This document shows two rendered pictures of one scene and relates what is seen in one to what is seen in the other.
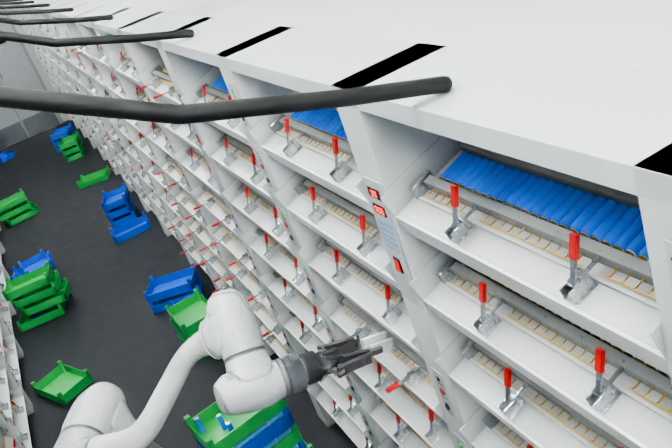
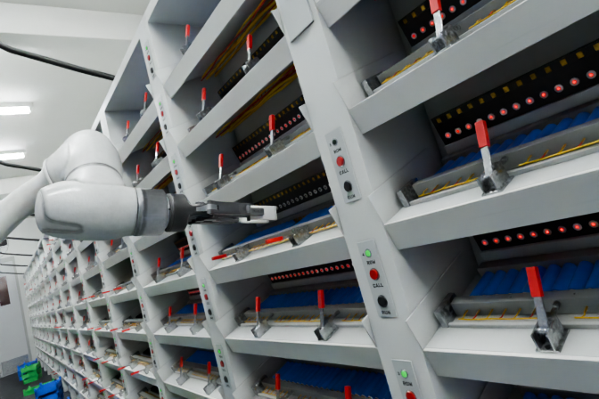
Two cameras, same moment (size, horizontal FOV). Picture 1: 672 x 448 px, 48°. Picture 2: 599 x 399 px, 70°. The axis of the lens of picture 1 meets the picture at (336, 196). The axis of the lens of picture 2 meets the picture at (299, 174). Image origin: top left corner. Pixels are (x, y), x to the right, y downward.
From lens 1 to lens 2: 1.34 m
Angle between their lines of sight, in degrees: 37
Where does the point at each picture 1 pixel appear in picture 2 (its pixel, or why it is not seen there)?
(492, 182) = not seen: outside the picture
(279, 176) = (176, 117)
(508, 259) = not seen: outside the picture
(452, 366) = (352, 101)
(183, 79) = (114, 135)
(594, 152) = not seen: outside the picture
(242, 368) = (84, 174)
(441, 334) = (337, 56)
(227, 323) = (82, 142)
